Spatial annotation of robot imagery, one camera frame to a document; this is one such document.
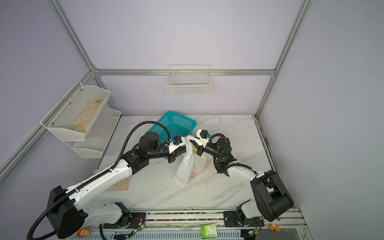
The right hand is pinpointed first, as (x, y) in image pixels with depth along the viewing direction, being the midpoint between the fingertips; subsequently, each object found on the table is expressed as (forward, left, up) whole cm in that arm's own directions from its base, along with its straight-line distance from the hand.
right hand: (188, 138), depth 76 cm
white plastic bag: (-11, -1, -8) cm, 14 cm away
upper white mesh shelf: (+9, +63, +7) cm, 64 cm away
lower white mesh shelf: (+7, +59, -13) cm, 61 cm away
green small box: (-37, -10, -23) cm, 45 cm away
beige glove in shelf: (+5, +56, +6) cm, 56 cm away
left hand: (-6, +1, 0) cm, 6 cm away
